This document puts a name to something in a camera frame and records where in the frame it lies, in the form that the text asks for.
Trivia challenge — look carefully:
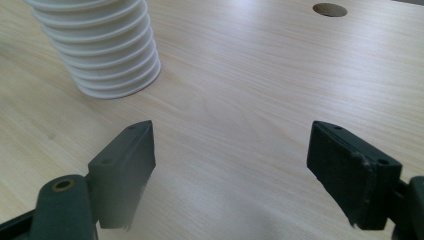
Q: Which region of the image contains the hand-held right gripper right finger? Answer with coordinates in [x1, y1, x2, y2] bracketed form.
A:
[306, 120, 403, 232]

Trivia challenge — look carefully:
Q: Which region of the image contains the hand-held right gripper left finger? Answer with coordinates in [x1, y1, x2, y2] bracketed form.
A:
[87, 120, 157, 231]

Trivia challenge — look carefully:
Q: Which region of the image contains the round table cable hole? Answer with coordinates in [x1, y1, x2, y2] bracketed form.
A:
[312, 2, 349, 18]

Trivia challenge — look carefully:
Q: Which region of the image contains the stack of white paper cups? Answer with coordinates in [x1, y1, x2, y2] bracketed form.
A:
[24, 0, 162, 100]

